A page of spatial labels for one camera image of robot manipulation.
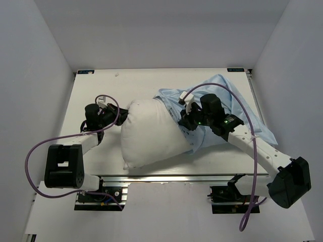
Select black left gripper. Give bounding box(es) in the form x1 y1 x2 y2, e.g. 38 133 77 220
98 103 134 128

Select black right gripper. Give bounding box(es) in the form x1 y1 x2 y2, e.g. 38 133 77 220
178 103 212 131

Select light blue pillowcase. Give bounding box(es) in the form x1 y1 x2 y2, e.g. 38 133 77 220
155 74 277 154

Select white pillow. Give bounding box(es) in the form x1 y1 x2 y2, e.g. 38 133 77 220
121 99 191 170

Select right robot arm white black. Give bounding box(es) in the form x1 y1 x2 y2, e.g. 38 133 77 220
178 92 311 209

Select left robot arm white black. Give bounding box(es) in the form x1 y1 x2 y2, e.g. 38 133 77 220
44 103 128 201

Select blue sticker right corner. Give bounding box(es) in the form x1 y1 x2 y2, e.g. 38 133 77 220
227 68 245 72

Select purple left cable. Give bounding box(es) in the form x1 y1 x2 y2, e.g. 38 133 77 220
25 94 124 211

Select purple cable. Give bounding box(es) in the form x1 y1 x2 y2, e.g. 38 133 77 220
25 94 124 211
180 83 268 232

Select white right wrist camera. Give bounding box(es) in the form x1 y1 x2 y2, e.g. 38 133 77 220
179 91 194 114

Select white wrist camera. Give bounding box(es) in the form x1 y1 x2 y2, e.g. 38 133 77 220
95 96 109 108
179 91 194 114

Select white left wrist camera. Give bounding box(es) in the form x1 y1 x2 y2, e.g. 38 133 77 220
95 96 109 108

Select aluminium table front rail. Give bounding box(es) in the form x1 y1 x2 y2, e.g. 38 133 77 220
98 174 273 184

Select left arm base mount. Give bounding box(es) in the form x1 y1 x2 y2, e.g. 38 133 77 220
74 176 129 211

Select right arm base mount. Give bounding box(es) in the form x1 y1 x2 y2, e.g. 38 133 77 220
207 174 251 214

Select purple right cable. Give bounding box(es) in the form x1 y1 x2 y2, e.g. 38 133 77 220
180 83 268 232

